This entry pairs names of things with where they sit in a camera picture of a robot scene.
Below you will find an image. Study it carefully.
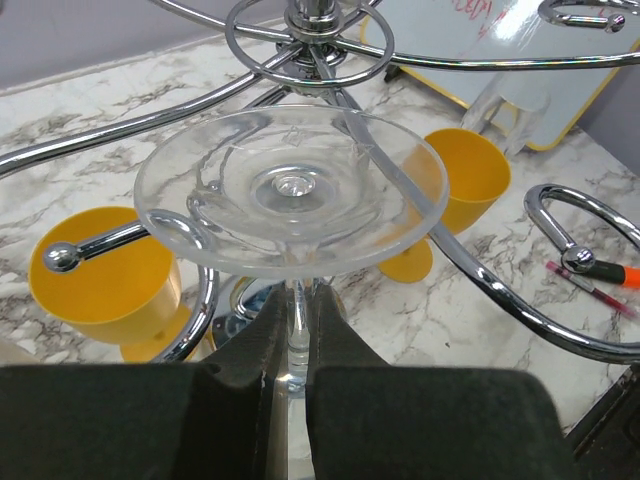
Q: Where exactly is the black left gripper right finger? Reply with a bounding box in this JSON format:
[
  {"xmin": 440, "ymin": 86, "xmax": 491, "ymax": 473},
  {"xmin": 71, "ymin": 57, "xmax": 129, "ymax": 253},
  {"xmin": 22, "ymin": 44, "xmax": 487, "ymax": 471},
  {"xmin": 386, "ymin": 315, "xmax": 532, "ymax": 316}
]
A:
[{"xmin": 306, "ymin": 285, "xmax": 575, "ymax": 479}]

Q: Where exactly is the black orange highlighter marker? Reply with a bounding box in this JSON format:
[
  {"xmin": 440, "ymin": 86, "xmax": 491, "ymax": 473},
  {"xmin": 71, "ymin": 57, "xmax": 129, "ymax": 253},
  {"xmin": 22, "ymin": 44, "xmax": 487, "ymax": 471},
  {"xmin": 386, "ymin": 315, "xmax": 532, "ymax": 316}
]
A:
[{"xmin": 581, "ymin": 260, "xmax": 640, "ymax": 289}]

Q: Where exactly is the clear wine glass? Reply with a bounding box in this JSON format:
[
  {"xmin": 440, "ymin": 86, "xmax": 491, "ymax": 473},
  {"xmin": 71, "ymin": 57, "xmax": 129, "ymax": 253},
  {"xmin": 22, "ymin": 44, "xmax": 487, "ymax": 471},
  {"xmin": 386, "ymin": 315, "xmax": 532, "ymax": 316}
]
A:
[{"xmin": 133, "ymin": 105, "xmax": 449, "ymax": 395}]

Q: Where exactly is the small whiteboard yellow frame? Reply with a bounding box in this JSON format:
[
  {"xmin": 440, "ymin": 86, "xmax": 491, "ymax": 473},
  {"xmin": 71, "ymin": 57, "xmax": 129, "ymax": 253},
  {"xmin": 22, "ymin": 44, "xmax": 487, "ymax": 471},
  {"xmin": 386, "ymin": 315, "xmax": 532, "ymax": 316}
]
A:
[{"xmin": 377, "ymin": 0, "xmax": 639, "ymax": 151}]

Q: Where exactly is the orange plastic goblet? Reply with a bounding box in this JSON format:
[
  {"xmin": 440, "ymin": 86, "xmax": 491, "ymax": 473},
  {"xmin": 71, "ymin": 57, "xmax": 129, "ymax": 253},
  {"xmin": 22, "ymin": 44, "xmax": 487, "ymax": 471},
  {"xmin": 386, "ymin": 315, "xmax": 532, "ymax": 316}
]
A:
[
  {"xmin": 378, "ymin": 128, "xmax": 511, "ymax": 283},
  {"xmin": 28, "ymin": 206, "xmax": 191, "ymax": 363}
]

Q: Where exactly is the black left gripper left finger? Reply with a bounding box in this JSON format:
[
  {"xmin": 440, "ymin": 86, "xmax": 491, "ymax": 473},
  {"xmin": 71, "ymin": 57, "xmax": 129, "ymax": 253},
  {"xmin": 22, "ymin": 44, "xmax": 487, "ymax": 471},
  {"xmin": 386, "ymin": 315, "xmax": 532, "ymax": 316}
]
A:
[{"xmin": 1, "ymin": 287, "xmax": 287, "ymax": 479}]

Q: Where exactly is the right orange plastic goblet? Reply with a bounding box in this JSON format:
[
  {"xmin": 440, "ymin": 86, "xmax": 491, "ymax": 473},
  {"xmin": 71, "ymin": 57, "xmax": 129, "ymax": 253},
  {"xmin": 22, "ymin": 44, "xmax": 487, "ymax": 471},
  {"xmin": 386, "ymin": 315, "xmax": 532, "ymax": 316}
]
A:
[{"xmin": 378, "ymin": 128, "xmax": 511, "ymax": 283}]

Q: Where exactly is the red pen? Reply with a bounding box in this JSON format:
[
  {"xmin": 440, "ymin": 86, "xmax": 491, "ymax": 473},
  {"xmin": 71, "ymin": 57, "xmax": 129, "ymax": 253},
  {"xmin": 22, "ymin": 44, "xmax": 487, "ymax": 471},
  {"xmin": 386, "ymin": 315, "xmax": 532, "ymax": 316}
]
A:
[{"xmin": 545, "ymin": 261, "xmax": 639, "ymax": 319}]

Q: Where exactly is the left orange plastic goblet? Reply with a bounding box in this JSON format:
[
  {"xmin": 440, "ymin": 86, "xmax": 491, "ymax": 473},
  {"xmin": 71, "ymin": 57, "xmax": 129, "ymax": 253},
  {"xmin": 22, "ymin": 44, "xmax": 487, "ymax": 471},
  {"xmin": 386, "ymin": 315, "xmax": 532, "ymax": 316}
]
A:
[{"xmin": 28, "ymin": 206, "xmax": 191, "ymax": 363}]

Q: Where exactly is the chrome wine glass rack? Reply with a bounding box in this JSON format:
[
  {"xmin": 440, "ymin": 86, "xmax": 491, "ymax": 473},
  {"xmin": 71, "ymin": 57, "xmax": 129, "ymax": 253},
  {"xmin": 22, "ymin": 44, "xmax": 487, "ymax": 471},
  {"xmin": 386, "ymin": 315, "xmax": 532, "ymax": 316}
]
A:
[{"xmin": 1, "ymin": 1, "xmax": 639, "ymax": 365}]

